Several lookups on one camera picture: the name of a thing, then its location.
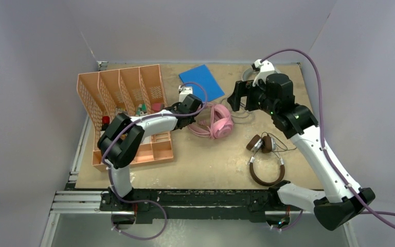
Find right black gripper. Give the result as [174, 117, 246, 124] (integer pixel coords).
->
[228, 80, 279, 116]

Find grey over-ear headphones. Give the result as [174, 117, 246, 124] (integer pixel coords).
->
[220, 68, 275, 125]

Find pink wired headphones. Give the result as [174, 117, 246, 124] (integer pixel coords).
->
[187, 103, 234, 139]

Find brown on-ear headphones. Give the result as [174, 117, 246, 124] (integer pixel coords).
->
[246, 132, 297, 187]

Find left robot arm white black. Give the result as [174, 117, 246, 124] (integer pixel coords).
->
[97, 94, 207, 210]

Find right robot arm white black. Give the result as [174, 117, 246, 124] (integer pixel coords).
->
[227, 74, 375, 231]

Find blue notebook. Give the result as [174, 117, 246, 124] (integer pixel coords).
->
[178, 65, 225, 102]

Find pink grey eraser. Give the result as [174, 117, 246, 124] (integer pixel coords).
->
[151, 103, 165, 113]

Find green white glue stick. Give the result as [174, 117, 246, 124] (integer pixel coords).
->
[135, 104, 148, 116]

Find peach plastic desk organizer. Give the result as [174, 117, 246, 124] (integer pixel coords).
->
[77, 64, 168, 172]

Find red black stamp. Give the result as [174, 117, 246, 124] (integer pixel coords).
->
[101, 116, 110, 132]

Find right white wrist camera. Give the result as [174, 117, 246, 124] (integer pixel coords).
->
[251, 59, 281, 87]

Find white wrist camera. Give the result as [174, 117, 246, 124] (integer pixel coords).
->
[251, 59, 281, 87]
[178, 85, 193, 102]

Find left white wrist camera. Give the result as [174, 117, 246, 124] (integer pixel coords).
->
[178, 85, 193, 102]

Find black base frame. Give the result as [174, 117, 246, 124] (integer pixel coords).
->
[49, 188, 321, 226]

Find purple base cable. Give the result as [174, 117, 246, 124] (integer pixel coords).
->
[111, 199, 168, 242]

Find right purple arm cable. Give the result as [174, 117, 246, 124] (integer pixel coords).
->
[260, 48, 395, 236]

